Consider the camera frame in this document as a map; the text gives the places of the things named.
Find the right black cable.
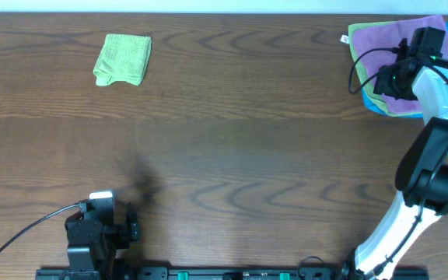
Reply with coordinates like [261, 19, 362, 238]
[348, 47, 448, 273]

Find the left black cable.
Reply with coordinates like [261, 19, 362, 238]
[0, 202, 83, 280]

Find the blue cloth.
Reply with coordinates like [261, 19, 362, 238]
[360, 21, 448, 119]

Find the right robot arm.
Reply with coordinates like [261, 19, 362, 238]
[340, 56, 448, 279]

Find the purple cloth with label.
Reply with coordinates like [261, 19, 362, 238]
[352, 15, 448, 115]

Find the flat green cloth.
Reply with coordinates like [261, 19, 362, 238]
[340, 21, 448, 117]

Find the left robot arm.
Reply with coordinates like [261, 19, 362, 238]
[65, 198, 140, 279]

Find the black cable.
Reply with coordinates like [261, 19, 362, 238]
[348, 47, 448, 273]
[0, 202, 83, 280]

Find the folded green cloth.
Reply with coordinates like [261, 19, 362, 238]
[93, 33, 152, 86]

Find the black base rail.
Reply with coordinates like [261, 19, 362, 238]
[35, 267, 430, 280]

